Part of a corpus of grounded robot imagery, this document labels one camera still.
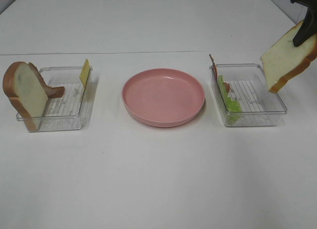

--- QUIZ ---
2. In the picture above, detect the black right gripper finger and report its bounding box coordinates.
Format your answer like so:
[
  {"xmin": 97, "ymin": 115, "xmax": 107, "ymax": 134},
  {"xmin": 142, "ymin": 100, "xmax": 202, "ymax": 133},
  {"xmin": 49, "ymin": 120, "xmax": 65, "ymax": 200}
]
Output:
[{"xmin": 293, "ymin": 8, "xmax": 317, "ymax": 47}]

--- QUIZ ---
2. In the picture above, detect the bread slice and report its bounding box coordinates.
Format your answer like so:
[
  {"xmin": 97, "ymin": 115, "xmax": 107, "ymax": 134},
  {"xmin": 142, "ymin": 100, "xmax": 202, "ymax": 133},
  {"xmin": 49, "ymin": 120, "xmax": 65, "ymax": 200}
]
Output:
[
  {"xmin": 261, "ymin": 21, "xmax": 317, "ymax": 94},
  {"xmin": 2, "ymin": 61, "xmax": 48, "ymax": 131}
]

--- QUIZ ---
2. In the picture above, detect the bacon strip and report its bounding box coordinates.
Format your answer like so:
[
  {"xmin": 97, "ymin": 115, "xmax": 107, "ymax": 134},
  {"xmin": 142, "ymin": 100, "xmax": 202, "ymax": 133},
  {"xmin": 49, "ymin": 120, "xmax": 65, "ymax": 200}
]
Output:
[
  {"xmin": 28, "ymin": 62, "xmax": 65, "ymax": 99},
  {"xmin": 209, "ymin": 54, "xmax": 230, "ymax": 93}
]

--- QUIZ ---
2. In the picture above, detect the green lettuce leaf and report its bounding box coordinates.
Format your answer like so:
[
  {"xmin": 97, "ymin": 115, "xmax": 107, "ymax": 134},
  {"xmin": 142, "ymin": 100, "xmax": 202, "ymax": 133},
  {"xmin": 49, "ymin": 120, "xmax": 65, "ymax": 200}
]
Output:
[{"xmin": 217, "ymin": 75, "xmax": 242, "ymax": 126}]

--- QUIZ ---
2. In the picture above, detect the clear right plastic tray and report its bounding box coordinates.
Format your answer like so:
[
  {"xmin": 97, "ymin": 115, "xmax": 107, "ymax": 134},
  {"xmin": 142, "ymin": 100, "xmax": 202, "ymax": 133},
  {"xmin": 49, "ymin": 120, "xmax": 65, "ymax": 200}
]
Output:
[{"xmin": 210, "ymin": 63, "xmax": 287, "ymax": 127}]

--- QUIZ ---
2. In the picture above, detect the clear plastic tray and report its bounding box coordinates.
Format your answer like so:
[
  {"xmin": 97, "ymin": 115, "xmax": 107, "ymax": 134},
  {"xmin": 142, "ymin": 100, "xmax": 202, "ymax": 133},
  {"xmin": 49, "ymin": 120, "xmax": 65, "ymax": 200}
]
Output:
[
  {"xmin": 210, "ymin": 63, "xmax": 287, "ymax": 127},
  {"xmin": 16, "ymin": 66, "xmax": 92, "ymax": 132}
]

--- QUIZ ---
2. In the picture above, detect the pink round plate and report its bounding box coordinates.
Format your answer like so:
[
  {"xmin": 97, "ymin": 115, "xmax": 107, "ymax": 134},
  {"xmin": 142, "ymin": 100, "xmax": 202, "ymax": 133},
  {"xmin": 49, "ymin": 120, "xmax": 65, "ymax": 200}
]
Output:
[{"xmin": 121, "ymin": 68, "xmax": 205, "ymax": 127}]

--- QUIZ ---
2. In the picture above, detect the yellow cheese slice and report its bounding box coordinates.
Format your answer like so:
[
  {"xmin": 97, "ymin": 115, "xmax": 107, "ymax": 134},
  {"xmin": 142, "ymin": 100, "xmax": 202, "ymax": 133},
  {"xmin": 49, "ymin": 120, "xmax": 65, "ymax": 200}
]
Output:
[{"xmin": 79, "ymin": 59, "xmax": 90, "ymax": 88}]

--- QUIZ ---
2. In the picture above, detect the clear left plastic tray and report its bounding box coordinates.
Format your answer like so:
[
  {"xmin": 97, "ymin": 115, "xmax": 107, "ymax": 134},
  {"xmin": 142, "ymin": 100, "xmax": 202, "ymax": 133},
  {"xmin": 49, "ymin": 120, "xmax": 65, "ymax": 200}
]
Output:
[{"xmin": 16, "ymin": 66, "xmax": 92, "ymax": 132}]

